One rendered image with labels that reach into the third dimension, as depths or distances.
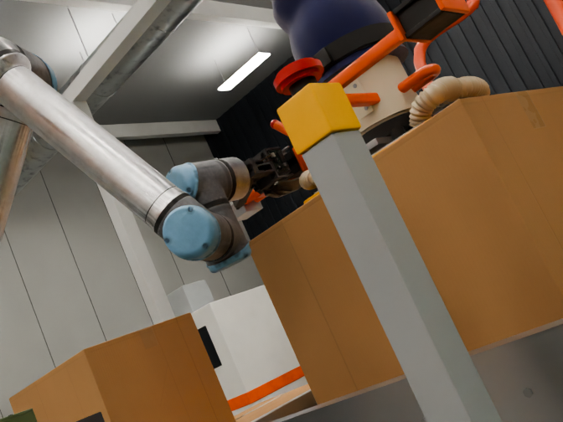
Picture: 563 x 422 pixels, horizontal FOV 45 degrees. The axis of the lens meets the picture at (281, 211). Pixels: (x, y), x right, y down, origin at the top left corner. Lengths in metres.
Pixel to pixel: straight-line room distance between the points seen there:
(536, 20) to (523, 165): 11.33
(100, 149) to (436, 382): 0.72
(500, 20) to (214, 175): 11.53
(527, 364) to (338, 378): 0.50
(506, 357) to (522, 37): 11.65
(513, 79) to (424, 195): 11.42
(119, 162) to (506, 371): 0.72
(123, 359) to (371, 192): 1.38
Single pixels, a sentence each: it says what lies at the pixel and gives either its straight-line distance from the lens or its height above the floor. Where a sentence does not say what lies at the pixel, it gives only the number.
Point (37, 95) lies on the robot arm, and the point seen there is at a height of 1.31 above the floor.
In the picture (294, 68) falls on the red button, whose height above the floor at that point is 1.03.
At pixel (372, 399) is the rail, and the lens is 1.16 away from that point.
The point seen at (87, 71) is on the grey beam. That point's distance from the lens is 5.45.
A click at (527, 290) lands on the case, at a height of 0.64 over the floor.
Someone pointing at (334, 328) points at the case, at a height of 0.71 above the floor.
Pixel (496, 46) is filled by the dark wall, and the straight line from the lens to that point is 12.71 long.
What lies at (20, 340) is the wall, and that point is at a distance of 12.25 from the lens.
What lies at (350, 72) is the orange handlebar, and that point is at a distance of 1.16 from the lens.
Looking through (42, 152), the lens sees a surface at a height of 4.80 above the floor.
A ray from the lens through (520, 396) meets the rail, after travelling 1.02.
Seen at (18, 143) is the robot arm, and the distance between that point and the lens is 1.54.
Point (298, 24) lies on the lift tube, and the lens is 1.45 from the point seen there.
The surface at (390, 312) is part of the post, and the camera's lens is 0.86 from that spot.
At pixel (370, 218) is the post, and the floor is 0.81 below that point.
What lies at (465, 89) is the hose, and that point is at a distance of 1.37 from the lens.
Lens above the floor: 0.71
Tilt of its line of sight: 10 degrees up
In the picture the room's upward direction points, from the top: 25 degrees counter-clockwise
